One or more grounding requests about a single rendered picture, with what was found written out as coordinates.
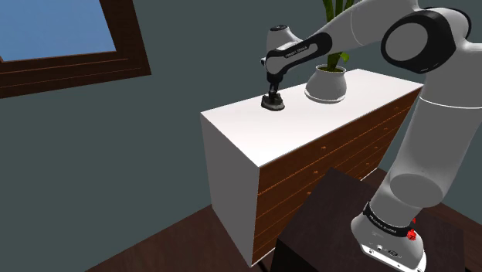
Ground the dark wooden framed window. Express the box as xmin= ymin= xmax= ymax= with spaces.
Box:
xmin=0 ymin=0 xmax=152 ymax=100

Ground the dark robot stand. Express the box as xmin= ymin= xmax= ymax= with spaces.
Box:
xmin=270 ymin=167 xmax=468 ymax=272

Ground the dark grey low round object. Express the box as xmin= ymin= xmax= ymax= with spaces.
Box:
xmin=261 ymin=93 xmax=287 ymax=112

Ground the green plant in white pot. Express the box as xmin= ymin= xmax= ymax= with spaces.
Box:
xmin=304 ymin=0 xmax=357 ymax=105

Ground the white chest with wooden drawers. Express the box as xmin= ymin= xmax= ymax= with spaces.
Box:
xmin=200 ymin=68 xmax=425 ymax=268

